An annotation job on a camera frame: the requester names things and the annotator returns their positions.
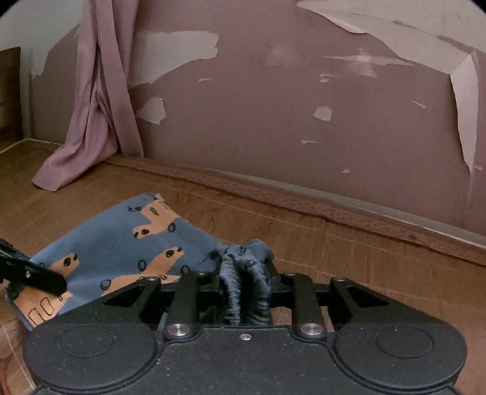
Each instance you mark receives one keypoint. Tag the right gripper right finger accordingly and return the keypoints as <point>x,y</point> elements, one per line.
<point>342,298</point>

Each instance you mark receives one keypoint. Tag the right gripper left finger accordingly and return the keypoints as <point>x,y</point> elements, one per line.
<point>148,300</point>

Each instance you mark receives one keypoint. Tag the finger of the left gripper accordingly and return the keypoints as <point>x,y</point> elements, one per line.
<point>21,273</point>

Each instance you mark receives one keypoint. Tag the blue orange patterned pants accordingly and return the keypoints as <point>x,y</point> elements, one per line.
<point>144,237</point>

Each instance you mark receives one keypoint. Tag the dark wooden furniture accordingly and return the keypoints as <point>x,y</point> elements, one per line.
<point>10,95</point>

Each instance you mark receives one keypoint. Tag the pink curtain left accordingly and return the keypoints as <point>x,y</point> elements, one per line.
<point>103,121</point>

